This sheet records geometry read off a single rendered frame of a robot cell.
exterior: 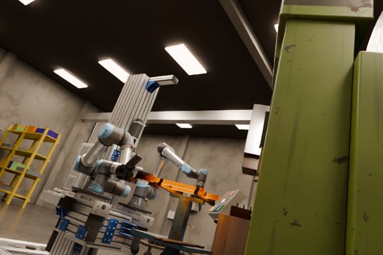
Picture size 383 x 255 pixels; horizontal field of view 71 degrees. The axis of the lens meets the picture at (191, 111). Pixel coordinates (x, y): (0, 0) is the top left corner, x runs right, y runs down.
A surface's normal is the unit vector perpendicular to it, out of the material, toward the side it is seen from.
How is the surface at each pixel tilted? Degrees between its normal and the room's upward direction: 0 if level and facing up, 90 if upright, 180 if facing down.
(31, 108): 90
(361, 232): 90
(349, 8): 90
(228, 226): 90
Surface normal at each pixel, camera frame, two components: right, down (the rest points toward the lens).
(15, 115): 0.81, -0.01
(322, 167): -0.21, -0.45
